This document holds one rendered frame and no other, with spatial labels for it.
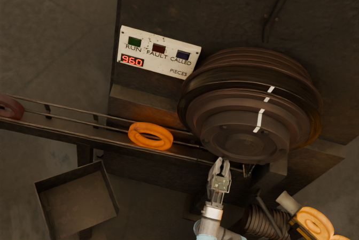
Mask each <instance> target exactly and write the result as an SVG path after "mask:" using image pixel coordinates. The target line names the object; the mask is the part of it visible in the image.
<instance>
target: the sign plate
mask: <svg viewBox="0 0 359 240"><path fill-rule="evenodd" d="M130 37H131V38H135V39H137V40H140V41H141V42H140V46H139V47H135V46H133V45H129V38H130ZM154 44H156V45H160V46H163V47H165V49H164V52H163V54H161V53H158V52H154V51H153V46H154ZM178 51H181V52H185V53H189V56H188V59H187V60H184V59H179V58H176V57H177V54H178ZM200 52H201V47H199V46H196V45H192V44H188V43H185V42H181V41H177V40H173V39H170V38H167V37H163V36H160V35H156V34H152V33H148V32H145V31H142V30H138V29H134V28H130V27H127V26H123V25H122V26H121V29H120V39H119V49H118V58H117V61H118V62H121V63H124V64H128V65H132V66H136V67H140V68H143V69H147V70H150V71H154V72H158V73H161V74H165V75H169V76H173V77H176V78H179V79H183V80H185V79H186V78H187V77H188V76H189V75H190V74H191V73H192V72H193V70H194V67H195V65H196V62H197V60H198V57H199V55H200ZM123 56H127V57H128V59H127V57H124V58H125V59H124V58H123ZM130 58H131V60H133V61H130ZM132 58H134V59H132ZM126 59H127V60H128V62H125V61H127V60H126ZM137 60H138V61H137ZM139 60H141V61H142V63H141V61H139ZM129 61H130V62H131V63H134V62H135V63H134V64H131V63H130V62H129ZM136 61H137V64H136ZM140 64H141V65H140ZM139 65H140V66H139Z"/></svg>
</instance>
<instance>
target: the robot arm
mask: <svg viewBox="0 0 359 240"><path fill-rule="evenodd" d="M222 160H223V159H222V158H221V157H219V158H218V160H217V161H216V162H215V164H214V165H213V166H212V168H211V169H210V171H209V173H208V179H207V180H208V183H207V193H208V199H210V200H211V201H210V202H207V201H206V202H205V205H206V206H204V210H202V211H201V212H202V217H201V219H200V220H198V221H197V222H196V223H195V224H194V227H193V229H194V233H195V235H196V236H197V240H247V239H246V238H244V237H242V236H241V235H240V234H236V233H234V232H232V231H229V230H227V229H225V228H223V227H221V226H220V222H221V218H222V213H223V210H222V209H223V205H222V201H223V196H224V193H229V190H230V185H231V173H230V163H229V160H224V163H223V169H222V171H221V174H222V175H223V176H224V177H220V176H216V174H218V173H220V166H221V164H222Z"/></svg>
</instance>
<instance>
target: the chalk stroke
mask: <svg viewBox="0 0 359 240"><path fill-rule="evenodd" d="M273 89H274V87H272V86H271V87H270V89H269V90H268V91H267V92H270V93H271V92H272V90H273ZM268 100H269V98H267V97H266V99H265V100H264V102H267V101H268ZM263 111H264V109H261V110H260V112H259V116H258V121H257V126H259V127H260V126H261V117H262V114H261V113H263ZM259 127H256V128H255V129H254V131H253V132H257V131H258V130H259V129H260V128H259Z"/></svg>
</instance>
